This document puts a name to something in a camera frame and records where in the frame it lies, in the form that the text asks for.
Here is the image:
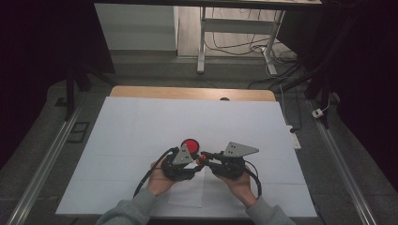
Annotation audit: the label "black floor cables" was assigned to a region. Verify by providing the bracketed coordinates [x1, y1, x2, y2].
[204, 7, 303, 132]

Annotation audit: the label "white cabinet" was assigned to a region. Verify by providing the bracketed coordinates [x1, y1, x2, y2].
[94, 3, 179, 52]

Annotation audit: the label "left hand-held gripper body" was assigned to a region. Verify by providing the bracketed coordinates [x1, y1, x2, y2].
[161, 144, 196, 182]

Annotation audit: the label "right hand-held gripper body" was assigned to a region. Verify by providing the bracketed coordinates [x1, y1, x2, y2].
[209, 142, 260, 180]

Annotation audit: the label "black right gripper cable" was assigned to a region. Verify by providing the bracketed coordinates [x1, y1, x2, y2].
[243, 160, 263, 200]

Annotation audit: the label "small white paper sheet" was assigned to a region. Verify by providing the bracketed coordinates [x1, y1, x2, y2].
[168, 168, 207, 208]

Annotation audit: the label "aluminium rail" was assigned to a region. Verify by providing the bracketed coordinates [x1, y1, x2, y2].
[6, 93, 88, 225]
[307, 98, 378, 225]

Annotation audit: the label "person's right hand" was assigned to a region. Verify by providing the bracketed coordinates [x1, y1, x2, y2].
[215, 172, 253, 203]

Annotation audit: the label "round red ink pad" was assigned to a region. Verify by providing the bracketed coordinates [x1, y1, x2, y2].
[180, 138, 201, 156]

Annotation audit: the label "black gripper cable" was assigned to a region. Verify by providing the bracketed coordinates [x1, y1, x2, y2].
[132, 146, 180, 199]
[243, 160, 263, 200]

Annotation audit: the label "black curtain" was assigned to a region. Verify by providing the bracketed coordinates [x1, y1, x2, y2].
[276, 0, 398, 193]
[0, 0, 116, 172]

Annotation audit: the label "person's left hand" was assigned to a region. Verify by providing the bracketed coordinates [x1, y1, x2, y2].
[147, 159, 177, 197]

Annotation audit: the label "large white paper mat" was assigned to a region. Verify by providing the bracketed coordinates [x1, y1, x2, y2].
[55, 96, 318, 219]

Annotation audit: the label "black floor socket plate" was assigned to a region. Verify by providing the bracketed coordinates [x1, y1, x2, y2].
[67, 121, 91, 144]

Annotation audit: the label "white metal desk frame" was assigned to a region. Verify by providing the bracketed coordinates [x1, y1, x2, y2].
[196, 6, 286, 77]

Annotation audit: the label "black metal stand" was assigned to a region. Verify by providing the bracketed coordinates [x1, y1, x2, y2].
[63, 55, 119, 122]
[275, 60, 341, 129]

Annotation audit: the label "white power strip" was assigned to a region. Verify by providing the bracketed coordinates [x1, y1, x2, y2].
[286, 125, 302, 151]

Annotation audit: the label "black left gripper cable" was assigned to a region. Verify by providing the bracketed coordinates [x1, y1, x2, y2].
[132, 146, 180, 199]

